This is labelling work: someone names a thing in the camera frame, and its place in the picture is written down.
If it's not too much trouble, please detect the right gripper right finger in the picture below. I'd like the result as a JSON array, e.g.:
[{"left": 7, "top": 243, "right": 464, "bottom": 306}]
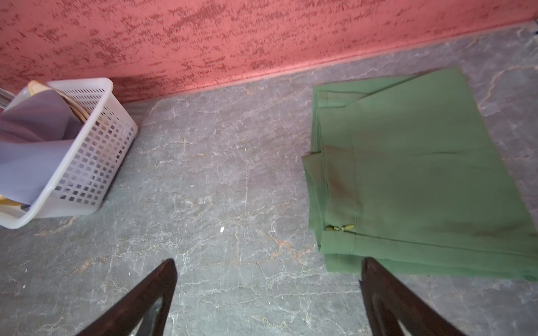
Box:
[{"left": 360, "top": 257, "right": 463, "bottom": 335}]

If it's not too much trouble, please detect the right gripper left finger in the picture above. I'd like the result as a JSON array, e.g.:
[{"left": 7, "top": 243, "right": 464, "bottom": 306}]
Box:
[{"left": 79, "top": 258, "right": 178, "bottom": 335}]

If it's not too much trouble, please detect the green skirt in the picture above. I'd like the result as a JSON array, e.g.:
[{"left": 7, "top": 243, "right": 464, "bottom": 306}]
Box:
[{"left": 302, "top": 67, "right": 537, "bottom": 281}]

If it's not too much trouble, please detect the white plastic laundry basket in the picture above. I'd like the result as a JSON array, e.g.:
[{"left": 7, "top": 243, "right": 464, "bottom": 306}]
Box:
[{"left": 1, "top": 78, "right": 138, "bottom": 229}]

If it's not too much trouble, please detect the lavender skirt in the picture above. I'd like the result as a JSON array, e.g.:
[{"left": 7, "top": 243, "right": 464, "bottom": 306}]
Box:
[{"left": 0, "top": 89, "right": 84, "bottom": 207}]

